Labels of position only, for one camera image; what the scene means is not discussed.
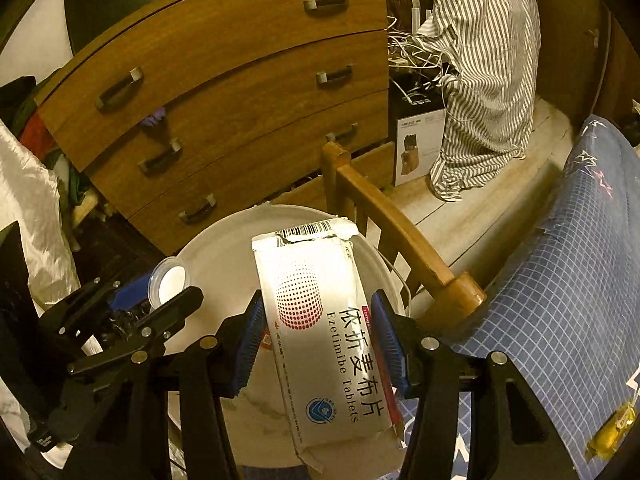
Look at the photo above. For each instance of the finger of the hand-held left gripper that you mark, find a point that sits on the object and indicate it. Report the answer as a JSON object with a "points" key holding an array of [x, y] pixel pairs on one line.
{"points": [[127, 295], [172, 312]]}

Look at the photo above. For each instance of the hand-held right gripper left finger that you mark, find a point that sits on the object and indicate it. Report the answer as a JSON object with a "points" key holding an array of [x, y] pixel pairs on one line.
{"points": [[247, 345]]}

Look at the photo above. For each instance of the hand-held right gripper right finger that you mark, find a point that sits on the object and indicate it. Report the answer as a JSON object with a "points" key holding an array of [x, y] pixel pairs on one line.
{"points": [[390, 345]]}

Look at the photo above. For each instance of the small round plastic lid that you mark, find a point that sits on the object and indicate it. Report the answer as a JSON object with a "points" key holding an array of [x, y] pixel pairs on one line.
{"points": [[170, 277]]}

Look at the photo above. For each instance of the white round basin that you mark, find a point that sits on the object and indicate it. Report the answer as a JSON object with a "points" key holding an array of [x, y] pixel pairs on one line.
{"points": [[220, 260]]}

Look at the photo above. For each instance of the white medicine box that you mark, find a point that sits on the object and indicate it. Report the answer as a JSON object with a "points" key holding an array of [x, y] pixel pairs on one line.
{"points": [[320, 320]]}

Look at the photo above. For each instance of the wooden bed footboard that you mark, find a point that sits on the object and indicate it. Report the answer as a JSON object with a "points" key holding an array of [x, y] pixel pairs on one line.
{"points": [[400, 230]]}

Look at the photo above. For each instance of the white plastic bag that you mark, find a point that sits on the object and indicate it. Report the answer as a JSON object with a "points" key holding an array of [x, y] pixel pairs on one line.
{"points": [[30, 210]]}

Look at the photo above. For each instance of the blue star print bed sheet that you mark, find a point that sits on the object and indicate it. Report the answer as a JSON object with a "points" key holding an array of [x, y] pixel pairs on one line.
{"points": [[540, 285]]}

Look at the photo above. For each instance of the blue cloth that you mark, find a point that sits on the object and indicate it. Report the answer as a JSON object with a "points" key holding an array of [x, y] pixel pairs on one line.
{"points": [[155, 117]]}

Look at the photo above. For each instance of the pile of clothes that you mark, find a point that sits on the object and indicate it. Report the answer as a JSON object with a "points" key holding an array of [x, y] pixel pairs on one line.
{"points": [[35, 125]]}

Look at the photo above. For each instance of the knife block cardboard box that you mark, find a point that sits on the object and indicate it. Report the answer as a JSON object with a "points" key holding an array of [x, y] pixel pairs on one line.
{"points": [[417, 135]]}

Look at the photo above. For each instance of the yellow wrapper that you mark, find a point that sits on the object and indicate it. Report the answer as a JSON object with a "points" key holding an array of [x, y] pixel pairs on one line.
{"points": [[612, 432]]}

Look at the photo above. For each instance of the wooden chest of drawers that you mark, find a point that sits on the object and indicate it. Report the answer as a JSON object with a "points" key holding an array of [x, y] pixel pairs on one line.
{"points": [[225, 60]]}

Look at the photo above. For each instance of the striped shirt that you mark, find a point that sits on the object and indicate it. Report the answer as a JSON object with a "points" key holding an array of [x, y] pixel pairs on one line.
{"points": [[480, 85]]}

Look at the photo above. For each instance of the brown wooden door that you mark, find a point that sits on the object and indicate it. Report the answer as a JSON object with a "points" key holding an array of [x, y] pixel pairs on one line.
{"points": [[570, 35]]}

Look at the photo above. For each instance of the wooden wardrobe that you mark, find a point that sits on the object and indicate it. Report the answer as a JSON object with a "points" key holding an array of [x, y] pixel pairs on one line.
{"points": [[625, 60]]}

